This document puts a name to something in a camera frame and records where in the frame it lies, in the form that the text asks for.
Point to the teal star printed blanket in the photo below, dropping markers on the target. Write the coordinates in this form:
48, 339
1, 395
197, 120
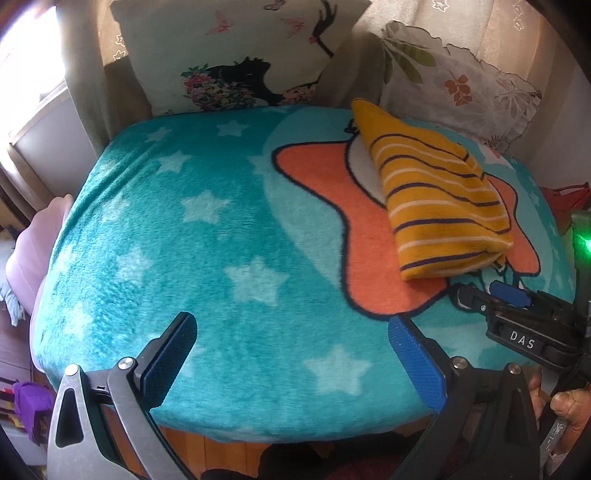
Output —
207, 254

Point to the red cloth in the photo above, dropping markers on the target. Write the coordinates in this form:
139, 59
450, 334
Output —
565, 203

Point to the window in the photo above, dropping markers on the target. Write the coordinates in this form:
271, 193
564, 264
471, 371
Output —
27, 69

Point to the pink cushion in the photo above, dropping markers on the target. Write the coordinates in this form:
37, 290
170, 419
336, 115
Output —
37, 249

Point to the leaf printed pillow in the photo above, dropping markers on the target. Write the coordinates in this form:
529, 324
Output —
461, 87

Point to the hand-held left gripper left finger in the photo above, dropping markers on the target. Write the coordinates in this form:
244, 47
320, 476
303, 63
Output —
171, 355

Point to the light blue cloth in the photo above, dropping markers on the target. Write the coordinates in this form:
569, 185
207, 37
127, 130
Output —
11, 304

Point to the purple object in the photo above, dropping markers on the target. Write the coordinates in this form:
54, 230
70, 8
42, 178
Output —
30, 408

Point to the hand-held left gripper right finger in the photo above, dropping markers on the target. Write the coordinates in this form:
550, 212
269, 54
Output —
415, 355

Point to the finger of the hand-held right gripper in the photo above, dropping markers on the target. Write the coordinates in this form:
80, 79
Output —
468, 300
510, 293

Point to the figure and flowers printed pillow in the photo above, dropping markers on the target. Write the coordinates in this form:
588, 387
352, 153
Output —
221, 55

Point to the yellow striped garment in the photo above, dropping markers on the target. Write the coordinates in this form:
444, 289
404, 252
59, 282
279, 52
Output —
438, 198

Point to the person's right hand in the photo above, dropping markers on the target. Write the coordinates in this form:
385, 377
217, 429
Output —
570, 404

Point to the dark striped object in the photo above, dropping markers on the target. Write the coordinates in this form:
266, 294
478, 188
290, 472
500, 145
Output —
7, 401

